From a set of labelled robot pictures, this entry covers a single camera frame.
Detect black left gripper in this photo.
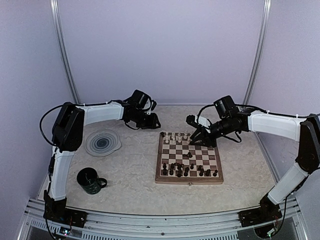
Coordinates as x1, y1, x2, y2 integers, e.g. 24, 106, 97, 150
130, 109, 162, 129

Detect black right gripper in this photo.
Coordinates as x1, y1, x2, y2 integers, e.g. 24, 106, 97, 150
190, 116, 234, 148

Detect dark rook piece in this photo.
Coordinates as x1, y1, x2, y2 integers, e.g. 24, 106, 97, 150
205, 169, 211, 177
162, 168, 168, 176

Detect dark queen piece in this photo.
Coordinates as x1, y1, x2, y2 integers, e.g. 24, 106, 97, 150
176, 168, 183, 178

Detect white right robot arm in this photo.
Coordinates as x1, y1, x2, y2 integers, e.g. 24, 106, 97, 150
186, 95, 320, 226

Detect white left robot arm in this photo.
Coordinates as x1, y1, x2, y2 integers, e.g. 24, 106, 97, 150
44, 89, 161, 223

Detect wooden folding chess board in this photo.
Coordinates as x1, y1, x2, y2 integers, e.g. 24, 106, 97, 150
155, 131, 224, 185

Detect white rook corner piece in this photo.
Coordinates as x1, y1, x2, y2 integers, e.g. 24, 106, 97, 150
164, 133, 170, 144

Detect white blue swirl plate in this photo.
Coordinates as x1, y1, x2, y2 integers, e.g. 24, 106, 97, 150
84, 129, 122, 157

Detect dark green mug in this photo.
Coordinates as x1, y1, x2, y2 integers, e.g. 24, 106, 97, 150
76, 167, 108, 195

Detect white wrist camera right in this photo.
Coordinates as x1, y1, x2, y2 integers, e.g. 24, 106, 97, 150
186, 115, 212, 129

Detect aluminium frame rail front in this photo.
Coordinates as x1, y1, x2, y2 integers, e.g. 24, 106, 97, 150
17, 198, 310, 240

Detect aluminium corner post right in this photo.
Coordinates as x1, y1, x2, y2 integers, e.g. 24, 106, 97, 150
242, 0, 272, 105

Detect aluminium corner post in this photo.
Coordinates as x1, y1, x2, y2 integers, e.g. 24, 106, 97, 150
242, 0, 272, 105
49, 0, 81, 104

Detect aluminium corner post left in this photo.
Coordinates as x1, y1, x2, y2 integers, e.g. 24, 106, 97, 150
49, 0, 81, 104

